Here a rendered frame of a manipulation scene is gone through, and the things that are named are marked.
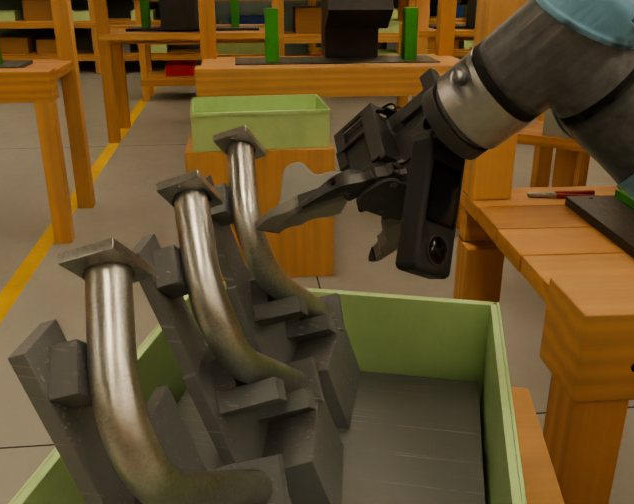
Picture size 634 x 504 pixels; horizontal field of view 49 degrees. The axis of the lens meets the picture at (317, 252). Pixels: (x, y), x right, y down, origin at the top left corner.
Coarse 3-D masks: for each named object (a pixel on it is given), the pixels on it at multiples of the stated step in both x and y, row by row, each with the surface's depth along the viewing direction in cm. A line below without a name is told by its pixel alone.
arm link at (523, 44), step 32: (544, 0) 50; (576, 0) 48; (608, 0) 47; (512, 32) 52; (544, 32) 50; (576, 32) 49; (608, 32) 48; (480, 64) 54; (512, 64) 52; (544, 64) 51; (576, 64) 50; (608, 64) 50; (512, 96) 53; (544, 96) 53; (576, 96) 52
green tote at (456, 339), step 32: (352, 320) 95; (384, 320) 94; (416, 320) 93; (448, 320) 93; (480, 320) 92; (160, 352) 85; (384, 352) 96; (416, 352) 95; (448, 352) 94; (480, 352) 94; (160, 384) 85; (480, 384) 95; (480, 416) 94; (512, 416) 68; (512, 448) 64; (32, 480) 60; (64, 480) 64; (512, 480) 60
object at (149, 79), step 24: (216, 0) 740; (240, 0) 743; (264, 0) 745; (288, 0) 748; (312, 0) 751; (408, 0) 765; (312, 24) 771; (144, 48) 754; (144, 72) 763; (168, 72) 773; (192, 72) 774; (144, 96) 773; (408, 96) 804
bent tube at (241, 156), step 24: (216, 144) 77; (240, 144) 77; (240, 168) 75; (240, 192) 74; (240, 216) 73; (240, 240) 74; (264, 240) 74; (264, 264) 74; (264, 288) 77; (288, 288) 78; (312, 312) 86
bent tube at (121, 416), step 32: (64, 256) 44; (96, 256) 44; (128, 256) 45; (96, 288) 44; (128, 288) 45; (96, 320) 43; (128, 320) 44; (96, 352) 43; (128, 352) 43; (96, 384) 42; (128, 384) 42; (96, 416) 42; (128, 416) 42; (128, 448) 42; (160, 448) 44; (128, 480) 43; (160, 480) 43; (192, 480) 47; (224, 480) 52; (256, 480) 58
